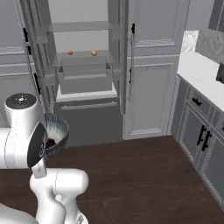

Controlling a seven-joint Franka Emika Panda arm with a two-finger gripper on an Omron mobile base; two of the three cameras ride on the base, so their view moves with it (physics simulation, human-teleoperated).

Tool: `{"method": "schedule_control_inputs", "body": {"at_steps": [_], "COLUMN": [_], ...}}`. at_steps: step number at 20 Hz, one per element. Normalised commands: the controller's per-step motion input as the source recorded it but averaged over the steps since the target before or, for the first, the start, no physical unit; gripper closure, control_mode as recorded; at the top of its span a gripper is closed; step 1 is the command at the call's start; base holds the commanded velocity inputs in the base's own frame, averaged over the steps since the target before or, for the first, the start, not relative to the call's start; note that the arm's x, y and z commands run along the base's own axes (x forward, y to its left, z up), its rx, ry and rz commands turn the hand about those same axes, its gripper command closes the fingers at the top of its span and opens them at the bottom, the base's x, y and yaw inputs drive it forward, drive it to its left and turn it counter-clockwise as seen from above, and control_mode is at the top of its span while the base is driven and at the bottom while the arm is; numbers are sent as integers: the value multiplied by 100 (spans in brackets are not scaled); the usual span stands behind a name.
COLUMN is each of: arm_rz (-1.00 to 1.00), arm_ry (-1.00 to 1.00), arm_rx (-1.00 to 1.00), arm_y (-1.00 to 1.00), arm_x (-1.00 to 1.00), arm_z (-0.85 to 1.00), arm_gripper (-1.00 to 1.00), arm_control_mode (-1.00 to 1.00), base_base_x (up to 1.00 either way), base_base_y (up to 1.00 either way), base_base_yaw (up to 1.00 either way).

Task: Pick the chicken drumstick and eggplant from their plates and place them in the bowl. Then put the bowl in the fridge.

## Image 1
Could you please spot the blue-grey streaked bowl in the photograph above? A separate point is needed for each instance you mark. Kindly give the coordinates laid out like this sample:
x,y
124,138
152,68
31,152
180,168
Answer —
x,y
60,137

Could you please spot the grey left fridge door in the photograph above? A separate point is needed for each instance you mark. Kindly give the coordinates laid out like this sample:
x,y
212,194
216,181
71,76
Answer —
x,y
40,58

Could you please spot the grey fridge freezer drawer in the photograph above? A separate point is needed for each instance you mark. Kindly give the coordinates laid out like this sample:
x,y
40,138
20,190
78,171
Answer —
x,y
93,125

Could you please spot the grey fridge crisper drawer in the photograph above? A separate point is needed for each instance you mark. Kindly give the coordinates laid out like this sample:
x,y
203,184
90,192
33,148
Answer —
x,y
86,80

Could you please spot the grey drawer front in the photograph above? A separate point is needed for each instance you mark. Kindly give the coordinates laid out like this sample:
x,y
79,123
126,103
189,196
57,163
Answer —
x,y
201,102

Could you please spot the grey right fridge door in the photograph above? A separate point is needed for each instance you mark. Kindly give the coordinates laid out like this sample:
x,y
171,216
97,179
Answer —
x,y
124,58

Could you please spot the grey tall cupboard run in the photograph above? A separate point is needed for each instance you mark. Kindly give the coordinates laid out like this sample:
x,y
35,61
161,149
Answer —
x,y
11,58

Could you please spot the small orange fruit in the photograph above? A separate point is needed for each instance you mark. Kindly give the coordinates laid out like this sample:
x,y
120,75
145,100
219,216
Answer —
x,y
93,52
70,52

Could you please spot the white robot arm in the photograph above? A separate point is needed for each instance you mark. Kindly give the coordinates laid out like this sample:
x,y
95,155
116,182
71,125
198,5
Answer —
x,y
17,140

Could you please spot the grey base cupboard door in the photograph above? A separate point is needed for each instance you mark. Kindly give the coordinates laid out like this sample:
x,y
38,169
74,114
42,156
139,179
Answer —
x,y
189,137
214,172

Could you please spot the tall grey cupboard door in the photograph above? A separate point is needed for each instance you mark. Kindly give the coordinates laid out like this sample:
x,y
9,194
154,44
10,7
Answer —
x,y
160,23
151,99

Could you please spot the dark grey wall cupboard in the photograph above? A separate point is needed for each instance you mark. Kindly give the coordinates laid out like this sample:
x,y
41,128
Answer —
x,y
217,14

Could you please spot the grey fridge door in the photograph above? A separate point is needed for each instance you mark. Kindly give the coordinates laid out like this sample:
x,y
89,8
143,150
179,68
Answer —
x,y
40,58
124,58

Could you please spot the dark appliance on worktop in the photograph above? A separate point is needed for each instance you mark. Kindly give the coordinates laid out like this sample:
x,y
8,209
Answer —
x,y
220,73

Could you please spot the clear fridge shelf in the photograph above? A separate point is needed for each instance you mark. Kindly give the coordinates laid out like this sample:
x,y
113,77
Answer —
x,y
81,26

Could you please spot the grey open fridge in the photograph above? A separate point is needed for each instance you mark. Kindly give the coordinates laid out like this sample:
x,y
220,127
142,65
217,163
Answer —
x,y
84,40

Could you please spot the dark purple eggplant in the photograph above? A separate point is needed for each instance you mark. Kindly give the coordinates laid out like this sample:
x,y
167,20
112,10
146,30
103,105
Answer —
x,y
51,143

